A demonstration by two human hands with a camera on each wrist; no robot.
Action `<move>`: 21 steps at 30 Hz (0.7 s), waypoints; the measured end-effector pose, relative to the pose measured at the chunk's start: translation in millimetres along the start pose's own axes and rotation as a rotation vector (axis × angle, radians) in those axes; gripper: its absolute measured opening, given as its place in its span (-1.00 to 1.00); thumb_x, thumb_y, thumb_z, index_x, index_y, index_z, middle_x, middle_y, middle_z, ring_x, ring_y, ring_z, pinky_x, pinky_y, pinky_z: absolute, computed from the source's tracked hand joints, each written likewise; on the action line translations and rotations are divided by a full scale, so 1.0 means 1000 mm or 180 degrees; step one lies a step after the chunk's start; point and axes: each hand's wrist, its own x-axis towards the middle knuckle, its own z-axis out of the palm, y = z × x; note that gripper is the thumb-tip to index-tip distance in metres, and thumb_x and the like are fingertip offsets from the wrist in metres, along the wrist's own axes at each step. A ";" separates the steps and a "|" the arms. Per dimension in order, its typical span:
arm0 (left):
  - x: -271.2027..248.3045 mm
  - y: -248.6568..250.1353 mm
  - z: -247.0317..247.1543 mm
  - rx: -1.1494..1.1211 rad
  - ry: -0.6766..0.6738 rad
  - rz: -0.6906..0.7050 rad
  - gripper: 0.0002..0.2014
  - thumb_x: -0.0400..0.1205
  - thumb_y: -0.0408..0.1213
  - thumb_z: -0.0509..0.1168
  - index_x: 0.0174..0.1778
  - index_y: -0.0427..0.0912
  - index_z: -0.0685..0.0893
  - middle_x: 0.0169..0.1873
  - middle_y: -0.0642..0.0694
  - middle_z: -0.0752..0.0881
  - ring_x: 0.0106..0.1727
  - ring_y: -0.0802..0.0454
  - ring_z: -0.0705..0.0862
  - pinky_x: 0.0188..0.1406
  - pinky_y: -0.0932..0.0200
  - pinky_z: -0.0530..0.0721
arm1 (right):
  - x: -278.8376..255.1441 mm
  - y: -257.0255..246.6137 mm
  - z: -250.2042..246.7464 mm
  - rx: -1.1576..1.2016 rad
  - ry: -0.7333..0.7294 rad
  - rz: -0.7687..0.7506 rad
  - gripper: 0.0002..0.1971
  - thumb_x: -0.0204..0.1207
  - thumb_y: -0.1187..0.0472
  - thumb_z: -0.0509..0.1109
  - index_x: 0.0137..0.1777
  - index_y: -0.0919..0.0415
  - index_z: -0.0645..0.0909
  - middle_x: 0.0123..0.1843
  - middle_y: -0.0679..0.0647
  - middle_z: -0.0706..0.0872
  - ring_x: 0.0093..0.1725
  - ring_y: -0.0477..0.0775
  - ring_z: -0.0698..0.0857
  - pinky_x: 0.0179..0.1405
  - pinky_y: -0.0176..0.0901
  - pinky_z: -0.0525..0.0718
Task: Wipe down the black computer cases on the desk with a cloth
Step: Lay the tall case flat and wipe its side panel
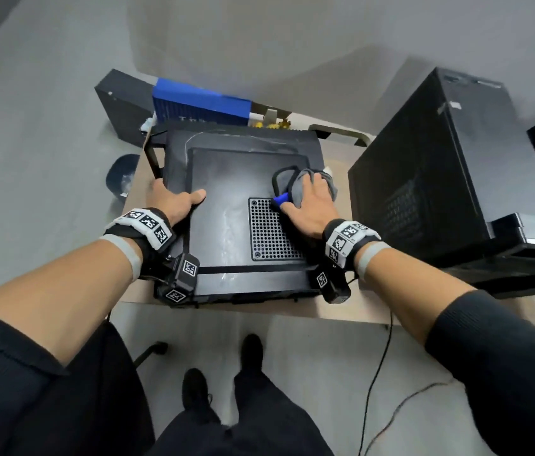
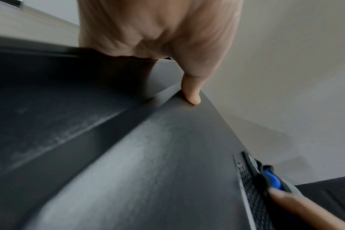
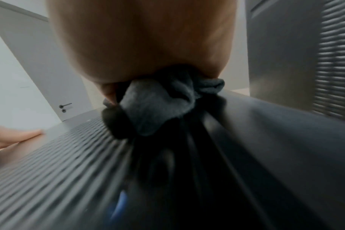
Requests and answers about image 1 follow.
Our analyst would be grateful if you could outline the person's left hand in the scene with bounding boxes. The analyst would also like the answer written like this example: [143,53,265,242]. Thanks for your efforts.
[146,177,207,227]

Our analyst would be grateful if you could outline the person's right hand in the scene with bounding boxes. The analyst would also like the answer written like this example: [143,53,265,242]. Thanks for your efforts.
[279,173,341,239]

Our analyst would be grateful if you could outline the grey cleaning cloth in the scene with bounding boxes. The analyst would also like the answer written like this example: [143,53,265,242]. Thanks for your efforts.
[271,165,338,210]

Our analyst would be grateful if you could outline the black device with blue light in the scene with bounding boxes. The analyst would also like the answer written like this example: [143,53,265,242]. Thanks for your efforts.
[146,120,328,307]

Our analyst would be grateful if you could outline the black Lenovo tower case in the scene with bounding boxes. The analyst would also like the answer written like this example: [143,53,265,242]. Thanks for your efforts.
[348,66,535,300]

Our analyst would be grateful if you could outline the person's left forearm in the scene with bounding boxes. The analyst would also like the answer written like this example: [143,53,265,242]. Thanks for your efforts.
[0,239,143,456]

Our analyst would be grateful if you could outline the person's right forearm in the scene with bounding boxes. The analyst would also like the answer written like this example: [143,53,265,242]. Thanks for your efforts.
[362,246,535,456]

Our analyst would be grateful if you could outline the person's right shoe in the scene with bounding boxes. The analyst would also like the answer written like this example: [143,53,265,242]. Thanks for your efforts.
[240,333,264,374]

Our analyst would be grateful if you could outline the person's shoe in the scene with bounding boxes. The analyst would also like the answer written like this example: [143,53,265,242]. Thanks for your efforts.
[240,333,264,374]
[181,367,212,414]

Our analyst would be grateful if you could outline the person's left shoe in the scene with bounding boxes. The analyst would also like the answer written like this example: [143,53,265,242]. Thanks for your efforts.
[181,367,212,414]

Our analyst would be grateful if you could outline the person's legs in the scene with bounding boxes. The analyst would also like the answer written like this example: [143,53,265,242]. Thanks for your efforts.
[146,365,335,456]

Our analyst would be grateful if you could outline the left wrist marker band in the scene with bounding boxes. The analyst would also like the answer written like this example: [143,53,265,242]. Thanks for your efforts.
[104,207,177,276]

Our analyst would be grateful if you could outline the wrist marker band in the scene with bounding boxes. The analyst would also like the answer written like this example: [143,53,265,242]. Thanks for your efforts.
[104,207,177,276]
[322,218,382,271]

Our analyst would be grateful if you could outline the right wrist marker band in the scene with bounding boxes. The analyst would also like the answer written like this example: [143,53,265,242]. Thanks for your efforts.
[322,218,382,271]

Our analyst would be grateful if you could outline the dark blue waste bin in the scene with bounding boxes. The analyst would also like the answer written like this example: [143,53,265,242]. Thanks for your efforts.
[105,154,141,200]

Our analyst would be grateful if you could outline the small blue plastic box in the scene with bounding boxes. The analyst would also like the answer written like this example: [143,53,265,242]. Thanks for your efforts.
[152,78,253,127]

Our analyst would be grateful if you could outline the grey metal stand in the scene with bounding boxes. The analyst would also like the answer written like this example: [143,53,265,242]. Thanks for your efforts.
[250,103,292,124]

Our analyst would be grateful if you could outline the black floor box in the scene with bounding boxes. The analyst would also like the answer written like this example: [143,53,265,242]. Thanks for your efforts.
[94,68,159,148]

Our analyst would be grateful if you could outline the black office chair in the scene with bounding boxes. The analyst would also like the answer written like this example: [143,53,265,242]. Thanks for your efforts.
[10,322,169,456]

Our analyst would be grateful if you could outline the white left wrist strap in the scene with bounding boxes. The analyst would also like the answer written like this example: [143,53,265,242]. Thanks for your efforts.
[98,234,144,282]

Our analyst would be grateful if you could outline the white wrist strap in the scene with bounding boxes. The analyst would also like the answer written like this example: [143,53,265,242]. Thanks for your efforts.
[355,241,392,281]
[98,234,144,282]

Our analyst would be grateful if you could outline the white right wrist strap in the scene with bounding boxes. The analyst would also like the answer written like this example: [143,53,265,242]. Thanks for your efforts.
[355,241,392,281]

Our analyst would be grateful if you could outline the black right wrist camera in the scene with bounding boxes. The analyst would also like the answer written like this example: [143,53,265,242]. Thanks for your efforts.
[307,268,352,305]

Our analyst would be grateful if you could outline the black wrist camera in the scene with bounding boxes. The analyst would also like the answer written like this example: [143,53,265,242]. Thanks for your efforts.
[307,268,352,305]
[155,253,201,308]

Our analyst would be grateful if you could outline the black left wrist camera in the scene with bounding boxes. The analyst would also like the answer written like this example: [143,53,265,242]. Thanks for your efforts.
[155,253,201,308]

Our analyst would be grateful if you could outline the black floor cable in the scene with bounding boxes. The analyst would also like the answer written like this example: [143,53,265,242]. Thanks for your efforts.
[357,312,394,456]

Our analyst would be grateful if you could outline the dark floor cable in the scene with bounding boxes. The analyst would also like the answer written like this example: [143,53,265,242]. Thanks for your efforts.
[364,379,458,456]

